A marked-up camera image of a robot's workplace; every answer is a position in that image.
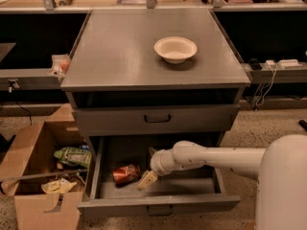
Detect green snack bag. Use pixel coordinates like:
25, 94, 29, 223
54, 147, 92, 168

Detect closed grey upper drawer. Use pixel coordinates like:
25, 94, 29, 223
73, 104, 239, 136

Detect open grey lower drawer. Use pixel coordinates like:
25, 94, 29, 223
78, 133, 240, 219

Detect white paper bowl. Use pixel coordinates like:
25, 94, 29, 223
153, 36, 198, 64

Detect black adapter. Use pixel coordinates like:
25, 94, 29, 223
248, 58, 262, 70

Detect white power strip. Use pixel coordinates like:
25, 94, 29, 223
278, 59, 301, 69

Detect yellow snack bag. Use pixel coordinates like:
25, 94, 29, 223
41, 178, 77, 194

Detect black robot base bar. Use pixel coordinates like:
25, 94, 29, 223
298, 120, 307, 131

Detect grey drawer cabinet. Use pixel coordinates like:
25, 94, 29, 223
60, 8, 251, 139

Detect small clear container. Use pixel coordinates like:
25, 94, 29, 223
48, 54, 70, 78

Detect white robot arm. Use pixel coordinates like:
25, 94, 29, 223
138, 134, 307, 230

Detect cardboard box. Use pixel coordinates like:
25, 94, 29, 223
0, 103, 87, 230

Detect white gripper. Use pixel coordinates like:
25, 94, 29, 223
137, 147, 176, 190

